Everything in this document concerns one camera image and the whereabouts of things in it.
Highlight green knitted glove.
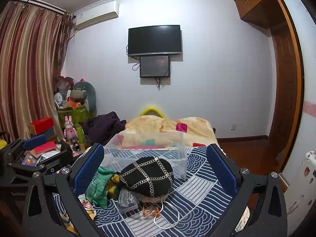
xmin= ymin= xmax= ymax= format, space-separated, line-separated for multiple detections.
xmin=85 ymin=166 xmax=115 ymax=210

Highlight steel wool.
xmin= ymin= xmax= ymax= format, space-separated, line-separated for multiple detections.
xmin=117 ymin=188 xmax=139 ymax=214

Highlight black hat with chains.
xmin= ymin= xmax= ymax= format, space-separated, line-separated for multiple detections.
xmin=119 ymin=156 xmax=175 ymax=198

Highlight pink rabbit toy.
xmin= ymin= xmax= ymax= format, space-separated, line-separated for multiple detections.
xmin=64 ymin=116 xmax=78 ymax=142

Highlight green bottle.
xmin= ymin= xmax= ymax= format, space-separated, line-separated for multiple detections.
xmin=75 ymin=126 xmax=85 ymax=143

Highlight red box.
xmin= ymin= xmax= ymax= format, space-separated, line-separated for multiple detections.
xmin=28 ymin=117 xmax=54 ymax=135

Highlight dark purple clothes pile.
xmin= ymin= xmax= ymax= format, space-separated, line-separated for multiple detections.
xmin=83 ymin=111 xmax=127 ymax=148

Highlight green storage box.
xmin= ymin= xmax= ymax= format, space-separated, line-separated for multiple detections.
xmin=57 ymin=105 xmax=91 ymax=128

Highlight floral fabric cloth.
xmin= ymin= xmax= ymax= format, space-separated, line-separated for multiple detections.
xmin=59 ymin=194 xmax=96 ymax=234

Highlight grey green plush toy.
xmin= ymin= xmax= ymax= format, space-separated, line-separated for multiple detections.
xmin=71 ymin=81 xmax=96 ymax=113

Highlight clear plastic storage box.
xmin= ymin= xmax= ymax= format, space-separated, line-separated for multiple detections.
xmin=101 ymin=132 xmax=187 ymax=180

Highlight blue white patterned tablecloth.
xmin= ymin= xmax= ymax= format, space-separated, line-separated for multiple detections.
xmin=52 ymin=145 xmax=250 ymax=237

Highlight beige fleece blanket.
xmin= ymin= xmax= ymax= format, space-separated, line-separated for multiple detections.
xmin=119 ymin=115 xmax=218 ymax=147

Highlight yellow fluffy chair back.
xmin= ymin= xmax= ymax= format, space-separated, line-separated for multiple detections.
xmin=139 ymin=105 xmax=166 ymax=118

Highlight orange rubber bands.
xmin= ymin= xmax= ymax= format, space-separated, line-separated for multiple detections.
xmin=142 ymin=206 xmax=161 ymax=218

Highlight striped red gold curtain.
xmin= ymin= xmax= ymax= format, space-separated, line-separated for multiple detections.
xmin=1 ymin=1 xmax=72 ymax=140

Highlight white air conditioner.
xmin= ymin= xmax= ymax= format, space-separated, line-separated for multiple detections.
xmin=75 ymin=1 xmax=119 ymax=30

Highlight wooden overhead cabinet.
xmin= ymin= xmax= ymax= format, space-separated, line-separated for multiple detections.
xmin=235 ymin=0 xmax=285 ymax=29

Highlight white cable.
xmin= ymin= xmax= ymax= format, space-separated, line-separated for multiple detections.
xmin=137 ymin=197 xmax=181 ymax=230

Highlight small wall monitor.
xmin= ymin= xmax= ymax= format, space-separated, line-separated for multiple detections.
xmin=139 ymin=55 xmax=170 ymax=78

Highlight large wall television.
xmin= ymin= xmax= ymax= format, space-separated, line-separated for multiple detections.
xmin=127 ymin=25 xmax=182 ymax=57

